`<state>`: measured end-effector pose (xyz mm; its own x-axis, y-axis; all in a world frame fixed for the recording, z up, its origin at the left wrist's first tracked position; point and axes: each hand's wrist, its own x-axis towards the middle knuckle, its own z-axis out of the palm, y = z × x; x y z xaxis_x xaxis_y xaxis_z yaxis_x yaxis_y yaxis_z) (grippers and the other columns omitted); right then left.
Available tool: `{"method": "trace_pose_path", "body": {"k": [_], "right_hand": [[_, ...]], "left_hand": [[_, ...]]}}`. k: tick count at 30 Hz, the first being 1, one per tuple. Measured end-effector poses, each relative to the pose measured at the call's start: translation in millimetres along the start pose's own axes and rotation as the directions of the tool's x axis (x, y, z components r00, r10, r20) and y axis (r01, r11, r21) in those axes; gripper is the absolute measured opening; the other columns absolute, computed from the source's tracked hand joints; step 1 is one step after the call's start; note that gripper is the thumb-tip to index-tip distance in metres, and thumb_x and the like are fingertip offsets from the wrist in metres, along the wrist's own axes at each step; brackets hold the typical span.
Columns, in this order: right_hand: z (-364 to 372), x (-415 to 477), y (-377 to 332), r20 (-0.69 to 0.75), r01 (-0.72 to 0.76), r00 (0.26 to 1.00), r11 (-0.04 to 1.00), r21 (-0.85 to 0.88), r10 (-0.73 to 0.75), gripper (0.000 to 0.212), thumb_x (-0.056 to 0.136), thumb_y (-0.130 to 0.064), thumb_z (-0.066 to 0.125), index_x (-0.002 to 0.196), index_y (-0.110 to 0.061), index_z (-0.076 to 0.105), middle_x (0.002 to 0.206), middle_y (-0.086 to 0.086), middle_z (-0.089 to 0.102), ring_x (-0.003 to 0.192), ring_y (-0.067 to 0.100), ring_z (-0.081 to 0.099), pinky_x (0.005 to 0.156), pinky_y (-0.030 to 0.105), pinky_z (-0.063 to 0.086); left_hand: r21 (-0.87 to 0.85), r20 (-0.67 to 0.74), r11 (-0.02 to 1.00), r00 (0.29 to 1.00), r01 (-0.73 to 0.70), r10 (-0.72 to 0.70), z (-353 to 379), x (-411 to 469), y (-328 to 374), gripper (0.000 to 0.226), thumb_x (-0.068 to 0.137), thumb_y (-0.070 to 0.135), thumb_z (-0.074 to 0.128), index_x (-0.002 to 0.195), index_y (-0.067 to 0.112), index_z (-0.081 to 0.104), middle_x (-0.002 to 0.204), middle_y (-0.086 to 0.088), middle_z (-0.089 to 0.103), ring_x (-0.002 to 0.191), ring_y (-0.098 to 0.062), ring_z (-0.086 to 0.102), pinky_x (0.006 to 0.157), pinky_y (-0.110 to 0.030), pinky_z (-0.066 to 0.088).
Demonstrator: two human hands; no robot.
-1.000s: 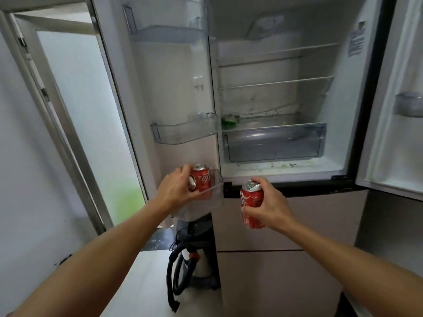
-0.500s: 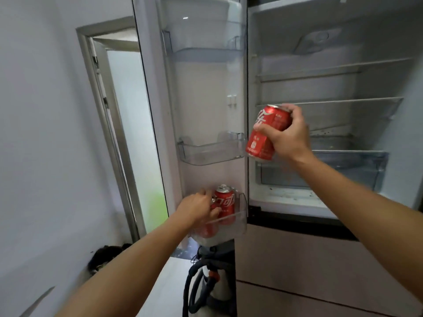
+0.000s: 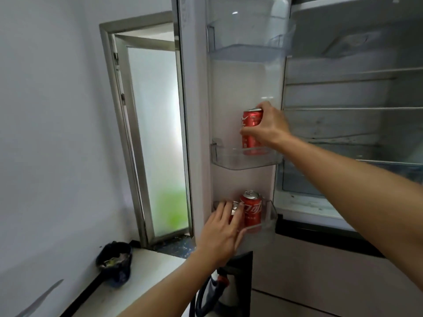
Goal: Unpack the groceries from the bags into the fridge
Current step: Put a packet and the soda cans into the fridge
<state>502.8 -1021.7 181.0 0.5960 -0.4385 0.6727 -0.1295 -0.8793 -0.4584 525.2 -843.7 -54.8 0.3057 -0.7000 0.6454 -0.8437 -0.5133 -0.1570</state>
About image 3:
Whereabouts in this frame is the clear crisper drawer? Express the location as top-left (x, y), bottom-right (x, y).
top-left (281, 158), bottom-right (423, 197)

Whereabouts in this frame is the person's left forearm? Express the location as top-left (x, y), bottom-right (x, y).
top-left (117, 249), bottom-right (220, 317)

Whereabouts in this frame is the metal door frame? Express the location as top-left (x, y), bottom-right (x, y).
top-left (99, 11), bottom-right (194, 250)

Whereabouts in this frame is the white thermostat housing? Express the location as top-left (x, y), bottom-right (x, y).
top-left (322, 29), bottom-right (381, 58)

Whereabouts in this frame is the person's right hand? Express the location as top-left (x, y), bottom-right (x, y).
top-left (239, 100), bottom-right (292, 150)

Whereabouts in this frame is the blue bin with black liner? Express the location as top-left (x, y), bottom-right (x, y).
top-left (96, 240), bottom-right (134, 288)

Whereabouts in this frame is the frosted glass door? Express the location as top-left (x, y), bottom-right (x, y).
top-left (114, 34), bottom-right (192, 243)

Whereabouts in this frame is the person's left hand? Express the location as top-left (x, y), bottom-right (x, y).
top-left (195, 201), bottom-right (247, 268)

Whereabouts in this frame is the pink refrigerator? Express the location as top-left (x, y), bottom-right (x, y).
top-left (171, 0), bottom-right (423, 317)

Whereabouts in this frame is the clear plastic door bin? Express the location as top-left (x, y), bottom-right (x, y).
top-left (211, 138), bottom-right (284, 171)
top-left (213, 199), bottom-right (278, 254)
top-left (205, 0), bottom-right (297, 62)

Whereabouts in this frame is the person's right forearm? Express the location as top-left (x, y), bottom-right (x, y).
top-left (276, 134), bottom-right (423, 291)

